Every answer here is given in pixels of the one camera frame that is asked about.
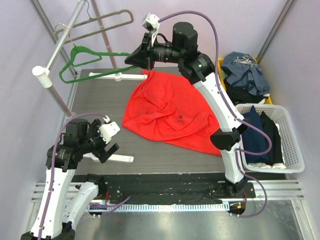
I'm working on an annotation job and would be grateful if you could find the navy garment in basket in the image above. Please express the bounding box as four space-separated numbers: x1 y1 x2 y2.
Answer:
242 106 269 164

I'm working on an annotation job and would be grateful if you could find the blue grey garment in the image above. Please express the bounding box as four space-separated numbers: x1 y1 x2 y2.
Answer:
221 51 271 96

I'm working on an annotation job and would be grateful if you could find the white slotted cable duct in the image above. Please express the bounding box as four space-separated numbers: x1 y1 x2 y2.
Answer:
87 202 231 213

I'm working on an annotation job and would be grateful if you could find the grey clothes hanger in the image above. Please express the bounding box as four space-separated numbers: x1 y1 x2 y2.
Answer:
53 9 134 44

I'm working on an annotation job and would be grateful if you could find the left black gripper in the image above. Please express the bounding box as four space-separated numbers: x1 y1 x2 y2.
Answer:
80 119 119 162

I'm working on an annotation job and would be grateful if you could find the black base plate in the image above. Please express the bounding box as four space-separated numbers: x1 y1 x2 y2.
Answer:
72 172 257 204

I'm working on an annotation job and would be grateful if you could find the red tank top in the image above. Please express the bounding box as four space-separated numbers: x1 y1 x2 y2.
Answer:
122 70 221 156

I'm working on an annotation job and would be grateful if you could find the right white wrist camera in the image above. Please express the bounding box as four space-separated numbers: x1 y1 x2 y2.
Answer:
141 13 160 42

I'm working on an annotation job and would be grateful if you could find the yellow plastic tray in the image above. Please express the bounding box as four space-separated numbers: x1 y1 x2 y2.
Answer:
217 57 273 105

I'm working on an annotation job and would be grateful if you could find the black garment in tray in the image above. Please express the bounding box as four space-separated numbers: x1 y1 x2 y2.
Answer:
225 82 269 105

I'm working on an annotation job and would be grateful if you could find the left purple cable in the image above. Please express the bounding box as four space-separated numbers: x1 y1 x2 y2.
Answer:
37 112 132 238

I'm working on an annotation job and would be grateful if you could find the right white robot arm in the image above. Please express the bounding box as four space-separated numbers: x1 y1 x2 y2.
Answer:
124 21 247 198

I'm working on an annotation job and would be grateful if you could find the metal clothes rack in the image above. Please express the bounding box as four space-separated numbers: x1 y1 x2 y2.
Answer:
31 0 148 163

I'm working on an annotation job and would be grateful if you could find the white plastic laundry basket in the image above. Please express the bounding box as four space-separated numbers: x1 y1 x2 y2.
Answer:
235 103 305 174

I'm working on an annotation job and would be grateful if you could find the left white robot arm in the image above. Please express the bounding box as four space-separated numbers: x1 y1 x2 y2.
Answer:
21 114 120 240

